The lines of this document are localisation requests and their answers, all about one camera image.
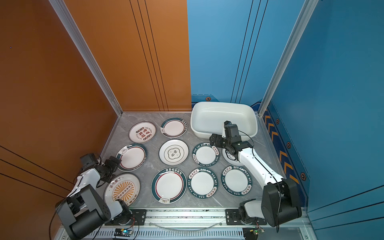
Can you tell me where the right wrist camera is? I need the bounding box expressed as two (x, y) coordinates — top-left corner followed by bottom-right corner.
(224, 121), (240, 138)

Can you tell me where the aluminium front rail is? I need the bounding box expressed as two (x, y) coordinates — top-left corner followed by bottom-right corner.
(85, 207), (317, 240)

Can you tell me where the left circuit board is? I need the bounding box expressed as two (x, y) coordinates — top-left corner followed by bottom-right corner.
(113, 228), (134, 240)

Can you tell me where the green red rimmed plate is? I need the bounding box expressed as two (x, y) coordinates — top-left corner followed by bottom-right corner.
(116, 144), (148, 172)

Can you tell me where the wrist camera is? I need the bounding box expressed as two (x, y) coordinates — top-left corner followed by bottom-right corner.
(224, 121), (240, 138)
(80, 153), (99, 172)

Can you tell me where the green lettered plate middle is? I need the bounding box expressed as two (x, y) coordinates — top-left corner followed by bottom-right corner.
(192, 143), (220, 167)

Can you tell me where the plate with red coin pattern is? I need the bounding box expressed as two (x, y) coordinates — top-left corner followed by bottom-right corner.
(129, 122), (157, 144)

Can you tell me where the large green red plate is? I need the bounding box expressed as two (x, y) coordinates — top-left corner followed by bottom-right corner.
(151, 167), (187, 204)

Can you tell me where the circuit board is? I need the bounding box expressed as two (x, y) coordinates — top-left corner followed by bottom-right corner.
(250, 226), (265, 240)
(113, 228), (134, 240)

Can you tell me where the white plate clover design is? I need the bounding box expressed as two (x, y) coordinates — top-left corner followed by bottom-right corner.
(159, 140), (189, 166)

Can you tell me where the small green rimmed plate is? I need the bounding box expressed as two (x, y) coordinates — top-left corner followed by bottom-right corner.
(161, 117), (188, 138)

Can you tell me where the white plastic bin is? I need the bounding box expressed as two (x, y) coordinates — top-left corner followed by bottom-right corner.
(190, 102), (258, 141)

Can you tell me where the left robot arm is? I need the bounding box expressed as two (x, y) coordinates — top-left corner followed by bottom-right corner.
(55, 153), (133, 240)

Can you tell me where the right circuit board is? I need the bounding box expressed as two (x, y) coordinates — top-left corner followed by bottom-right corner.
(250, 226), (265, 240)

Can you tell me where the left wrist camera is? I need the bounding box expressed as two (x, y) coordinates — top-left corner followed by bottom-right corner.
(80, 153), (99, 172)

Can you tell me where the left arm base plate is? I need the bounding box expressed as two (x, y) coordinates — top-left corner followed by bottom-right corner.
(105, 209), (147, 227)

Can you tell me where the coin pattern plate right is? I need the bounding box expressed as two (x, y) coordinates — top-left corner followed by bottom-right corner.
(222, 148), (245, 167)

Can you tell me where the green lettered plate front right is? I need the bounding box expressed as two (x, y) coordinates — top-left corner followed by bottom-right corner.
(221, 166), (253, 197)

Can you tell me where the orange sunburst plate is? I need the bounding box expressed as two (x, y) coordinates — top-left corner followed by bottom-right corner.
(104, 174), (141, 207)

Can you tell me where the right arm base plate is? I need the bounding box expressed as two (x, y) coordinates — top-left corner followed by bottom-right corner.
(225, 209), (267, 226)

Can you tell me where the green lettered plate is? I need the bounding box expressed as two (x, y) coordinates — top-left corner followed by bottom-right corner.
(192, 143), (220, 167)
(221, 166), (253, 197)
(187, 167), (219, 199)

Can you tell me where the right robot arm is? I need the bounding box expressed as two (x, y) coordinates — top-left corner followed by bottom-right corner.
(210, 134), (302, 227)

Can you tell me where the green lettered plate front centre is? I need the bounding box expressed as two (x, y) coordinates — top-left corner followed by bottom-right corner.
(187, 167), (219, 199)

